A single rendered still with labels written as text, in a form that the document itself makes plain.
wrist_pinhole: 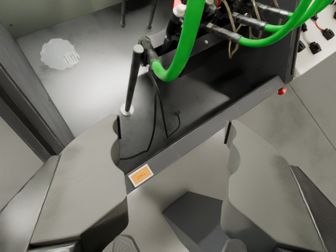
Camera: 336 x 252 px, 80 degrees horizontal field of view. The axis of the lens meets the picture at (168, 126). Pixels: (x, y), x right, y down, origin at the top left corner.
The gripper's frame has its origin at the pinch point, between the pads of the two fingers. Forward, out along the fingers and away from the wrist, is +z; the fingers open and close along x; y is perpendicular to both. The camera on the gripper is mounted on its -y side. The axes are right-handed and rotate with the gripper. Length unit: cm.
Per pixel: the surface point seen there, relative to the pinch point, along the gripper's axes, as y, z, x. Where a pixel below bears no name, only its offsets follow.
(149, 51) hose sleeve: 0.1, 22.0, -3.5
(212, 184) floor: 106, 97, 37
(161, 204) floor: 111, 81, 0
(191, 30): -4.5, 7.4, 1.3
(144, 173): 27.2, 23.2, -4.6
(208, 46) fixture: 2.9, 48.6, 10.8
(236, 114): 19.3, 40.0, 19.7
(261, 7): -7, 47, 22
